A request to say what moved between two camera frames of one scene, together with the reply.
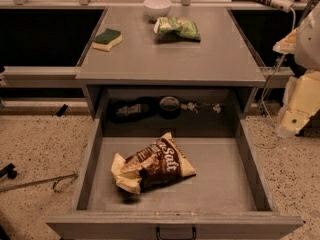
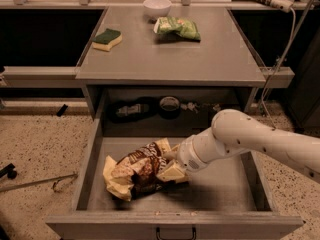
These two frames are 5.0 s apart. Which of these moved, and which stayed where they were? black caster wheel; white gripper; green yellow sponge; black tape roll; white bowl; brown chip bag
Moved: white gripper; brown chip bag
Stayed: green yellow sponge; black caster wheel; black tape roll; white bowl
